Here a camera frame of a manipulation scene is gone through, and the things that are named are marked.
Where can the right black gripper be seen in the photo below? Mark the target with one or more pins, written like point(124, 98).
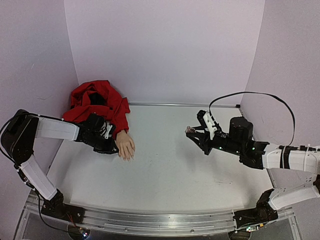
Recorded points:
point(206, 138)

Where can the mannequin hand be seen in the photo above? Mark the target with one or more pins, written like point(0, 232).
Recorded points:
point(125, 145)

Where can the red cloth jacket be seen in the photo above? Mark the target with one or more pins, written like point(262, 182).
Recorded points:
point(98, 97)

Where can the aluminium front rail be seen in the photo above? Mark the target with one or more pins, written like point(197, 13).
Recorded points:
point(168, 225)

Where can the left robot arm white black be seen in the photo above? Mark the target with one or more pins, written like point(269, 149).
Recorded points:
point(17, 140)

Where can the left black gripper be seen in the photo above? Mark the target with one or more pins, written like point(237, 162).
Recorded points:
point(109, 150)

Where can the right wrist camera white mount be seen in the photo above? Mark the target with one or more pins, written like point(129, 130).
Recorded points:
point(208, 123)

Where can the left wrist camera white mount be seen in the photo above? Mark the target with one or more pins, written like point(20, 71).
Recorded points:
point(107, 130)

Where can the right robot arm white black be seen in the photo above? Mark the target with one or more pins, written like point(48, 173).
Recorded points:
point(260, 155)

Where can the nail polish glass bottle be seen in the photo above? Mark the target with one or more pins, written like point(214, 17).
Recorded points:
point(190, 130)

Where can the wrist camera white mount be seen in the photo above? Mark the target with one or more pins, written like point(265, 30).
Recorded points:
point(107, 130)
point(208, 123)

